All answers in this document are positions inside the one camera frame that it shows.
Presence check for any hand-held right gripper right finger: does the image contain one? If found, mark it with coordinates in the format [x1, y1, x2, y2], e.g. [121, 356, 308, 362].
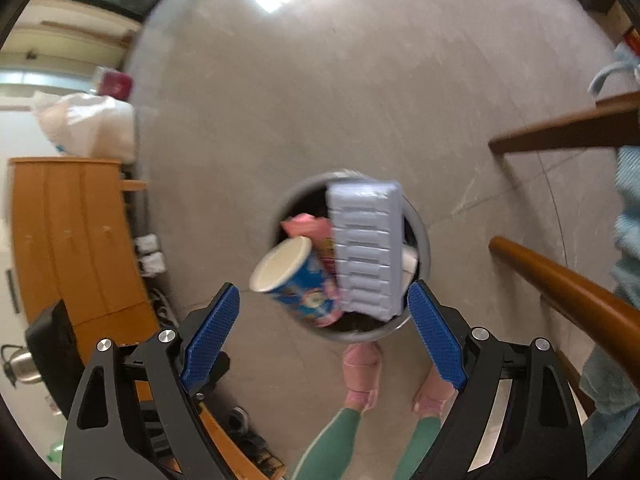
[400, 280, 586, 480]

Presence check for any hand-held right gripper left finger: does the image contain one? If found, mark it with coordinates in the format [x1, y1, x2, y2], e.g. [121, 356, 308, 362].
[60, 282, 242, 480]

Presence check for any grey round trash bin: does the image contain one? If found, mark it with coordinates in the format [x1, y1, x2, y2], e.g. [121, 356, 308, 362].
[274, 171, 432, 345]

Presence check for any blue printed paper cup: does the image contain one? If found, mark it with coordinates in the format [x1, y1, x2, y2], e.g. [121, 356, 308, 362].
[248, 235, 346, 329]

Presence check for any light purple plastic tray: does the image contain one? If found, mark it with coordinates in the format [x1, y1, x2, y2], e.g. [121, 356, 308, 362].
[326, 179, 404, 322]

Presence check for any pink snack wrapper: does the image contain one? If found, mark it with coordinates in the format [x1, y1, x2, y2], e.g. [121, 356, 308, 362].
[281, 213, 342, 286]

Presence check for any pink right slipper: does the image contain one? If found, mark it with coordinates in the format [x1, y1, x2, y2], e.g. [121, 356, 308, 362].
[411, 360, 457, 415]

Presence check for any pink slipper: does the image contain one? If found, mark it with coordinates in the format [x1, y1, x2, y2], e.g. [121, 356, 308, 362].
[411, 360, 457, 415]
[341, 342, 385, 412]

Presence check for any pink left slipper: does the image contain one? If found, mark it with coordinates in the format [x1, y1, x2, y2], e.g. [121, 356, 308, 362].
[341, 342, 385, 412]

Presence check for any dark shoe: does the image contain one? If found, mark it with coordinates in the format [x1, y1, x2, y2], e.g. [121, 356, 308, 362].
[239, 434, 287, 478]
[226, 406, 252, 436]

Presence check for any white shoe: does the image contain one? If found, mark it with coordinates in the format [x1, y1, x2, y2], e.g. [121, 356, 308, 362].
[132, 234, 162, 255]
[137, 252, 167, 275]

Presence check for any person's right leg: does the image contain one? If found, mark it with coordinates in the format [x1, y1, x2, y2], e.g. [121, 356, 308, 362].
[394, 414, 444, 480]

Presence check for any person's leg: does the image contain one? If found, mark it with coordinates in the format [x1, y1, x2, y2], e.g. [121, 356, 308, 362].
[290, 406, 362, 480]
[394, 414, 444, 480]

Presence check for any person's left leg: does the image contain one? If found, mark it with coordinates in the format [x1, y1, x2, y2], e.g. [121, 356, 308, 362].
[290, 406, 362, 480]

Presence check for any black box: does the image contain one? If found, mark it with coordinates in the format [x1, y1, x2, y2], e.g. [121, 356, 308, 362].
[25, 299, 85, 420]

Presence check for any orange wooden cabinet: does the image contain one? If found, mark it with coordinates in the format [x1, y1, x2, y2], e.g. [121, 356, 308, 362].
[9, 156, 157, 343]

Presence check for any metal kettle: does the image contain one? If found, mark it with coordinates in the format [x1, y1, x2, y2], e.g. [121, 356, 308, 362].
[0, 344, 45, 387]

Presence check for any white plastic bag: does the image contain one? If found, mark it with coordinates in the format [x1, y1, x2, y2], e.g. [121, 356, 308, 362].
[32, 91, 140, 165]

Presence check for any red box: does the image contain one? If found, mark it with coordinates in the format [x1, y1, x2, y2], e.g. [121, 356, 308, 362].
[97, 69, 135, 102]

